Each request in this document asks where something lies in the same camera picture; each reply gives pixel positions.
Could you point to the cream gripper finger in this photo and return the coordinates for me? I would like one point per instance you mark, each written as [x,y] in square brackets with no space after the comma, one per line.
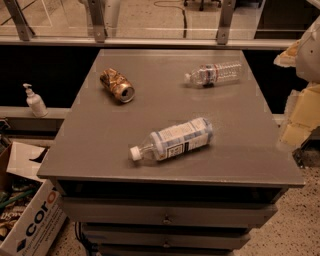
[301,115]
[288,57]

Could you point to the small clear water bottle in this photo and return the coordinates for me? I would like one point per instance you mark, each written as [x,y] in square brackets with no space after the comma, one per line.
[210,75]

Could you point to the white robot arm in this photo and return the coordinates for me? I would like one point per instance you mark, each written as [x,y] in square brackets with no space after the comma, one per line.
[308,55]

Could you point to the large labelled plastic bottle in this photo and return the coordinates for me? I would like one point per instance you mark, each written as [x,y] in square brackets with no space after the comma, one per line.
[174,140]

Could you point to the white pump lotion bottle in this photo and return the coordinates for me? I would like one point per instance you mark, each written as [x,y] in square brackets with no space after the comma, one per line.
[35,102]

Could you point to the grey drawer cabinet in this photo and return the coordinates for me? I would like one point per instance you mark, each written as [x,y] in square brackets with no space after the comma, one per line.
[202,203]

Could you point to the crushed gold drink can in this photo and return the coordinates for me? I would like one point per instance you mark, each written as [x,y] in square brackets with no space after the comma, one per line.
[118,85]

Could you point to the white cardboard box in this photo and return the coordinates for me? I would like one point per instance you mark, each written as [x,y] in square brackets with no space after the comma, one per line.
[35,231]

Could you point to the metal railing frame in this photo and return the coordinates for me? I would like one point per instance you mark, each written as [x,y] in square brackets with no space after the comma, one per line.
[136,23]

